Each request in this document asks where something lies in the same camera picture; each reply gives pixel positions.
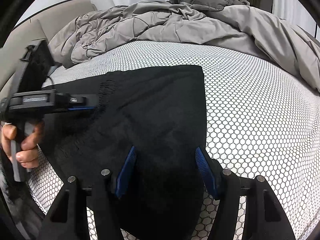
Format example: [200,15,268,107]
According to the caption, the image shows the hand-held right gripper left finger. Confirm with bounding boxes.
[37,145,137,240]

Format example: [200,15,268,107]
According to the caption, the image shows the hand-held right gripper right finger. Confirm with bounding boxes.
[195,147,297,240]

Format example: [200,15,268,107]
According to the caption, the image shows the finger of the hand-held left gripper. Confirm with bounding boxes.
[56,93,98,112]

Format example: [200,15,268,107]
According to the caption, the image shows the black pants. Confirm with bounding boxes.
[41,65,208,240]

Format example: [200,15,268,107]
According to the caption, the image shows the person's left hand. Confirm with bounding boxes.
[0,123,43,173]

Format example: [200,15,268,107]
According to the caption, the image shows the bed with honeycomb sheet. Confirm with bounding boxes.
[25,40,320,240]

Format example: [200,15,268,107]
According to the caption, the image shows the beige padded headboard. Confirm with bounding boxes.
[0,0,98,100]

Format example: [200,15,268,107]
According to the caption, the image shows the grey duvet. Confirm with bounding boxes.
[47,0,320,93]

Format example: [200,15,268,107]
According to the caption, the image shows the narrow white curtain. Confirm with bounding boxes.
[272,0,315,30]

